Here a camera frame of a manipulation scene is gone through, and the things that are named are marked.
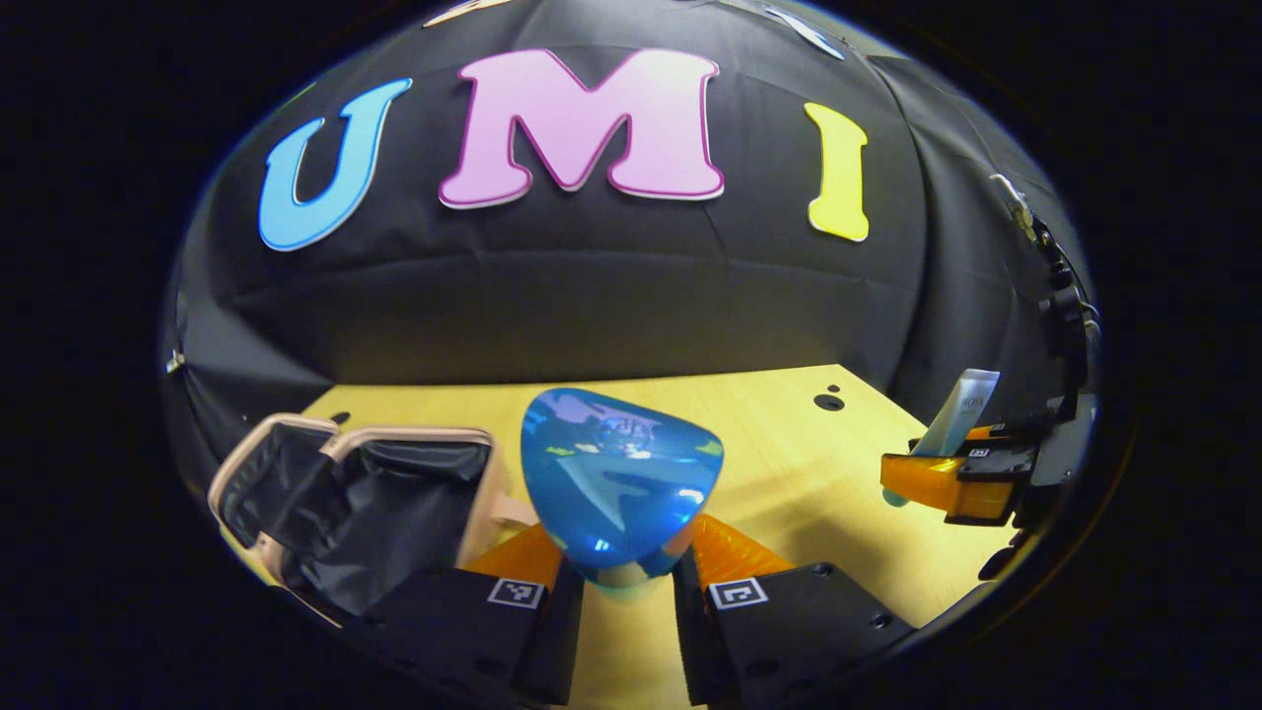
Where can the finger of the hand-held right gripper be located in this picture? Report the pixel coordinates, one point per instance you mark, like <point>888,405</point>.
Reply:
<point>991,465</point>
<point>1016,437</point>

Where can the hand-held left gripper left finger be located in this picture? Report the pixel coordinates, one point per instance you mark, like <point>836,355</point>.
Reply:
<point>557,641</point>

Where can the blue skin care bottle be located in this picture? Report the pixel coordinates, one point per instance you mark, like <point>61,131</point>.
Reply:
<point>621,483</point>

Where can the black backdrop cloth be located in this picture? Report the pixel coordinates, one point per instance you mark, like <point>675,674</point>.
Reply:
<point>592,296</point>

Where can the light blue cream tube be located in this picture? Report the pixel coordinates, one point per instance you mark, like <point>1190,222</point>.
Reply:
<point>961,409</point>

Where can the beige pink suitcase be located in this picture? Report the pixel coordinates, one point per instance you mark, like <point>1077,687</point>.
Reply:
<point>394,503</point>

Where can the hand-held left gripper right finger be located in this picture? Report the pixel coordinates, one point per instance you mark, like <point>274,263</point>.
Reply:
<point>695,641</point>

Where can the silver cloth clip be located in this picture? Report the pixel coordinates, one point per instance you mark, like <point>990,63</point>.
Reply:
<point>175,361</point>

